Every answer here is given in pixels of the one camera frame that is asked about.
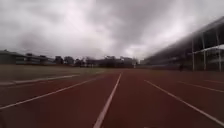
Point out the row of trees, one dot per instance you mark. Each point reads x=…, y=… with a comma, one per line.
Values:
x=100, y=61

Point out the red running track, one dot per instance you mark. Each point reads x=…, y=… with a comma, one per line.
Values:
x=133, y=103

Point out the grass field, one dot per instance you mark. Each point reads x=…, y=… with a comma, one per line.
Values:
x=40, y=71

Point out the pale concrete kerb strip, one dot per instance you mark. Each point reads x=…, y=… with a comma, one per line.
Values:
x=40, y=79

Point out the low long building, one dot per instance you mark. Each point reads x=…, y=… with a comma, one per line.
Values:
x=23, y=58

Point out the grandstand building with roof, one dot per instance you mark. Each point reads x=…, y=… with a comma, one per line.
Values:
x=203, y=50

